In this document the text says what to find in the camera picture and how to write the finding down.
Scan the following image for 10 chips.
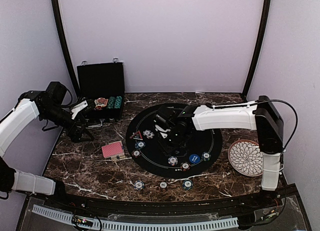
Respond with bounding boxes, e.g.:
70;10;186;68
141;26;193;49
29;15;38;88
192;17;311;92
143;129;155;139
167;156;178;166

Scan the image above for green chip row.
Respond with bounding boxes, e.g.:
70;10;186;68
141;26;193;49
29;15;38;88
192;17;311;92
106;96;116;109
113;96;123;109

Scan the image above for red triangular all-in marker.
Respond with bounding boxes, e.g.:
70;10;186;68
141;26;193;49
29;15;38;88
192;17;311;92
129;130;143;141

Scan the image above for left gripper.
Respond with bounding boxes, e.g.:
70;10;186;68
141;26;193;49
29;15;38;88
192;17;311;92
41;104;95;143

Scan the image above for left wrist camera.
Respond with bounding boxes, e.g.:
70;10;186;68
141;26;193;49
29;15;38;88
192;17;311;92
70;99;96;120

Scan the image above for card deck in case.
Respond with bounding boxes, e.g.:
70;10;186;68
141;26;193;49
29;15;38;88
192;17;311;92
94;97;108;110

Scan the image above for round black poker mat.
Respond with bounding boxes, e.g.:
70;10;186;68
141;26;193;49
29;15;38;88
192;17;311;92
125;103;223;179

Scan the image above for blue chip stack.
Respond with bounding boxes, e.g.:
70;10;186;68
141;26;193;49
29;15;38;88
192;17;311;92
133;180;145;191

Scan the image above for black poker chip case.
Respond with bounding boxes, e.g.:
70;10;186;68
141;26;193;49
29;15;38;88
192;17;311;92
77;61;125;123

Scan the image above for green chip row left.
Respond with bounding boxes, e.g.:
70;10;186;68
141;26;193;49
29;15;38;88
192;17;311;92
106;96;116;109

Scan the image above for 100 chips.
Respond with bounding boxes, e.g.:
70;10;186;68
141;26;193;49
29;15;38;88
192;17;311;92
132;150;141;158
180;162;191;171

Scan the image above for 50 chips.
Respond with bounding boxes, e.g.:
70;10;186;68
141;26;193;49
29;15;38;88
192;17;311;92
135;140;146;150
202;152;211;162

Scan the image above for orange 100 chip stack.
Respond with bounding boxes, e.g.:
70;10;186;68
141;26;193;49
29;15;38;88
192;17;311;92
159;181;168;189

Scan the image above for red card deck in box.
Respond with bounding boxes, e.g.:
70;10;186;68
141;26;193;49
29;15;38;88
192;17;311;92
101;140;126;160

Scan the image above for blue small blind button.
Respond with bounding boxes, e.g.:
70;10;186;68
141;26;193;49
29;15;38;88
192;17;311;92
189;154;201;164

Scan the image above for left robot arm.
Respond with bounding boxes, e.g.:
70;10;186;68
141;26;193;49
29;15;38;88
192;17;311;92
0;81;96;209

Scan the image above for green-blue 50 chip stack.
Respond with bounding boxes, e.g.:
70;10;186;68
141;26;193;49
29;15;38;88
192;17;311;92
182;179;194;191

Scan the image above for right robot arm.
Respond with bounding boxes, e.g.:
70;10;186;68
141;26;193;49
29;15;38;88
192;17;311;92
154;95;287;208

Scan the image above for white cable duct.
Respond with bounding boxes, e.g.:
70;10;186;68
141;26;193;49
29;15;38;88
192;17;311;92
31;204;239;231

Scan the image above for green chip row right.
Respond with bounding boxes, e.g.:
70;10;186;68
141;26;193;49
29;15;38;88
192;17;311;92
113;96;123;109

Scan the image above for floral patterned plate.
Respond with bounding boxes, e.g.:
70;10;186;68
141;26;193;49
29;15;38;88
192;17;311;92
228;139;263;177

